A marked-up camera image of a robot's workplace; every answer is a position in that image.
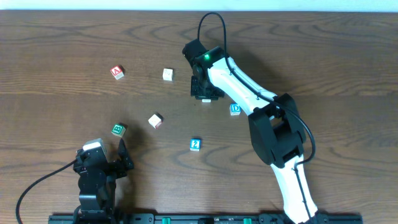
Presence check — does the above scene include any blue number 2 block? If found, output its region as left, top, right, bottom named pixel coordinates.
left=190, top=139, right=201, bottom=151

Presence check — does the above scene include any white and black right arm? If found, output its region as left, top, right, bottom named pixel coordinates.
left=182, top=39, right=318, bottom=223

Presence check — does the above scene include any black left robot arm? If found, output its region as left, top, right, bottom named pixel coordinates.
left=73, top=138, right=134, bottom=223

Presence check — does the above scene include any green letter B block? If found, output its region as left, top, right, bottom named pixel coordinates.
left=111, top=124, right=126, bottom=137

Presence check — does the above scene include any plain white wooden block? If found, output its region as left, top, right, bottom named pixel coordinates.
left=162, top=68, right=174, bottom=82

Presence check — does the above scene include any blue letter D block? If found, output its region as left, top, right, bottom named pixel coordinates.
left=229, top=103, right=241, bottom=116

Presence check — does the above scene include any white block with red side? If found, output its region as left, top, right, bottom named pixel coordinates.
left=148, top=113, right=163, bottom=129

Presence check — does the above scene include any red letter A block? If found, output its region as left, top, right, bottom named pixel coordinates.
left=110, top=65, right=124, bottom=80

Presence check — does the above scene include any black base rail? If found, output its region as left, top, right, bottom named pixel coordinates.
left=48, top=212, right=364, bottom=224

